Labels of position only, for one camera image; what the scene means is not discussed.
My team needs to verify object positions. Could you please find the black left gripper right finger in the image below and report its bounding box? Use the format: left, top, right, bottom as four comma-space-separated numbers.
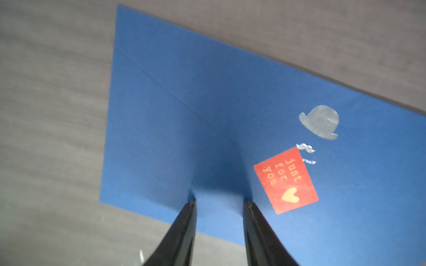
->
243, 201, 298, 266

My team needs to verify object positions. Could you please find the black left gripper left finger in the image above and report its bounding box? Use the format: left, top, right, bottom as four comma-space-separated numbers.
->
144, 199, 197, 266

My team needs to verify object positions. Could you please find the dark blue envelope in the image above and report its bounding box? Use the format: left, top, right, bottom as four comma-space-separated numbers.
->
100, 5, 426, 266

